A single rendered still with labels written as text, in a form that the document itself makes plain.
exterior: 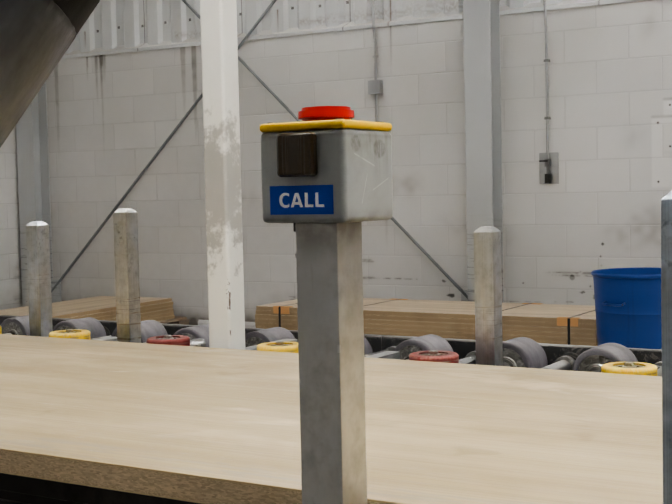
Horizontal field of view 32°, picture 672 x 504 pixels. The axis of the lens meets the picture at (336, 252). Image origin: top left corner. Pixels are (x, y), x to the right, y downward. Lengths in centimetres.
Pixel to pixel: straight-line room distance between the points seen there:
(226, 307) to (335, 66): 706
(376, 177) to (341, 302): 9
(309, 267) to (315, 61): 836
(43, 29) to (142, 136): 979
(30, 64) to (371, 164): 52
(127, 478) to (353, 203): 51
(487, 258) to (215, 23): 63
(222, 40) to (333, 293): 131
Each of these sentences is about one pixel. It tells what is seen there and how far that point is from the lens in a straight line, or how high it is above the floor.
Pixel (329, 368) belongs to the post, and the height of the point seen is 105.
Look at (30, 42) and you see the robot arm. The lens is 31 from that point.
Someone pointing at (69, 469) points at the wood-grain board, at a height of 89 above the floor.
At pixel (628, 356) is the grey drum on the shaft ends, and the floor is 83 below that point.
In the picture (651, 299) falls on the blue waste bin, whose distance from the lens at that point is 633.
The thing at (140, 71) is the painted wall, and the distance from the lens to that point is 1015.
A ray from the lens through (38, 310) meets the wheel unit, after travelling 257.
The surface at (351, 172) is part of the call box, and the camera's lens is 79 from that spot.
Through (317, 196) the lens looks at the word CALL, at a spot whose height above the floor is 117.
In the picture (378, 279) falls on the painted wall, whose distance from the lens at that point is 888.
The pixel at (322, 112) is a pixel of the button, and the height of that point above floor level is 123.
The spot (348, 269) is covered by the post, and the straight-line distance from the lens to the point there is 82.
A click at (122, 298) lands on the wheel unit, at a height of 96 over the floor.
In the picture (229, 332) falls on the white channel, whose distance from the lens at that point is 208.
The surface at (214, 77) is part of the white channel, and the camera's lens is 208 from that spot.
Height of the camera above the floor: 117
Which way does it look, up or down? 3 degrees down
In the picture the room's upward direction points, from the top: 1 degrees counter-clockwise
